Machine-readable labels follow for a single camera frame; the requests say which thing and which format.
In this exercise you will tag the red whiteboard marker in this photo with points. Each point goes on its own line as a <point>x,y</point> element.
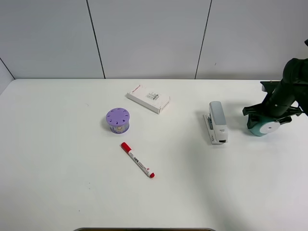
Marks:
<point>130,153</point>

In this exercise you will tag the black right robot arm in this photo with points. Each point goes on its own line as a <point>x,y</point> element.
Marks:
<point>296,71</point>

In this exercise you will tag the white grey stapler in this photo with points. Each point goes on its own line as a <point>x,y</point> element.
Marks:
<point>216,123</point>

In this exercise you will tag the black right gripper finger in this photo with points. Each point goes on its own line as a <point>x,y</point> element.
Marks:
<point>286,116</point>
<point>255,114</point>

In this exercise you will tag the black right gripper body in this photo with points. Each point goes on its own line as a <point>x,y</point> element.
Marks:
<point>280,96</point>

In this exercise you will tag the purple round air freshener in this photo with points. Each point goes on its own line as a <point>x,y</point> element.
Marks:
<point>118,120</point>

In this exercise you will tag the white flat cardboard box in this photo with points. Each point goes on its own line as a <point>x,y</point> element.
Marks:
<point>149,98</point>

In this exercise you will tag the teal pencil sharpener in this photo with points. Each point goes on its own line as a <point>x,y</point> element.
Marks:
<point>262,126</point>

